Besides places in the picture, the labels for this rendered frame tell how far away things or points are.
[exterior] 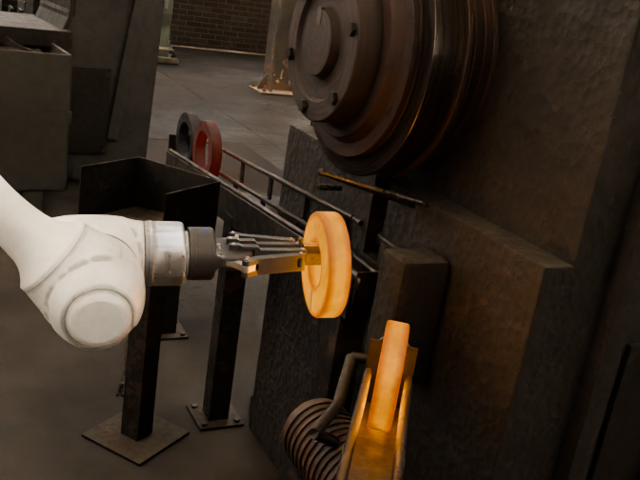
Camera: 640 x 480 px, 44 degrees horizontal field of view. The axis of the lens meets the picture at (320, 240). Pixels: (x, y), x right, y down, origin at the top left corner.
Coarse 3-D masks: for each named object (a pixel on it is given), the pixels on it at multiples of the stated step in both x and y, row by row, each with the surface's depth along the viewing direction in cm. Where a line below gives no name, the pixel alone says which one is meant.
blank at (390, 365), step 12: (396, 324) 111; (408, 324) 112; (384, 336) 108; (396, 336) 108; (408, 336) 108; (384, 348) 106; (396, 348) 106; (384, 360) 105; (396, 360) 105; (384, 372) 105; (396, 372) 105; (384, 384) 105; (396, 384) 104; (372, 396) 105; (384, 396) 105; (396, 396) 105; (372, 408) 106; (384, 408) 105; (372, 420) 107; (384, 420) 106
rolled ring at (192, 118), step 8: (184, 112) 249; (192, 112) 248; (184, 120) 249; (192, 120) 244; (184, 128) 254; (192, 128) 242; (176, 136) 257; (184, 136) 256; (192, 136) 242; (176, 144) 257; (184, 144) 256; (192, 144) 242; (184, 152) 256
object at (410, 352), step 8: (376, 344) 120; (368, 352) 120; (376, 352) 120; (408, 352) 119; (416, 352) 119; (368, 360) 121; (376, 360) 120; (408, 360) 120; (376, 368) 121; (408, 368) 120; (400, 384) 121; (368, 392) 122; (400, 392) 121; (368, 400) 122; (400, 400) 121
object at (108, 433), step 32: (128, 160) 201; (96, 192) 194; (128, 192) 205; (160, 192) 203; (192, 192) 185; (192, 224) 188; (160, 288) 198; (160, 320) 202; (128, 352) 203; (128, 384) 205; (128, 416) 208; (128, 448) 205; (160, 448) 207
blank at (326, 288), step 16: (320, 224) 113; (336, 224) 111; (304, 240) 122; (320, 240) 113; (336, 240) 110; (336, 256) 109; (304, 272) 121; (320, 272) 119; (336, 272) 109; (304, 288) 121; (320, 288) 113; (336, 288) 109; (320, 304) 113; (336, 304) 111
